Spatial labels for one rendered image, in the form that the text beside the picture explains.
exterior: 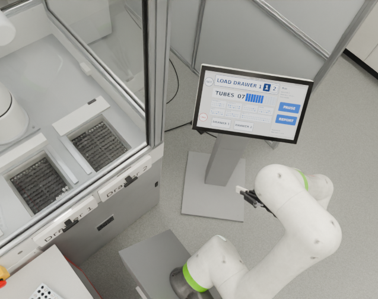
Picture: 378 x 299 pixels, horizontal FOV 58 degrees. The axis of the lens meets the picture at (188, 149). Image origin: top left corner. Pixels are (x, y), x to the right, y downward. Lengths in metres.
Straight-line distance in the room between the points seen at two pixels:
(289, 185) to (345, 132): 2.27
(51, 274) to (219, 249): 0.79
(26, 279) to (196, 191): 1.30
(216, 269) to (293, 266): 0.32
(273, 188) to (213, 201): 1.58
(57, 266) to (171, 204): 1.08
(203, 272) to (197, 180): 1.36
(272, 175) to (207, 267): 0.45
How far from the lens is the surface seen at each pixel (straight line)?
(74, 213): 1.55
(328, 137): 3.09
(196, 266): 1.27
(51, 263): 1.69
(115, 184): 1.57
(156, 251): 1.39
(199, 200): 2.49
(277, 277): 1.06
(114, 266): 2.41
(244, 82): 1.60
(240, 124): 1.65
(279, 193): 0.94
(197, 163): 2.59
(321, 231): 0.92
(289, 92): 1.66
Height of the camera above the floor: 2.37
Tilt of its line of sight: 62 degrees down
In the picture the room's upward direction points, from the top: 12 degrees clockwise
